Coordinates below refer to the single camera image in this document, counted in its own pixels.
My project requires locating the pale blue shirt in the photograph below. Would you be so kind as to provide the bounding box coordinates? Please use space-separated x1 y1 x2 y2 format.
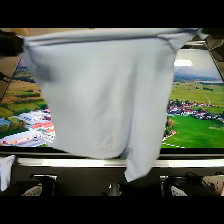
19 28 210 183

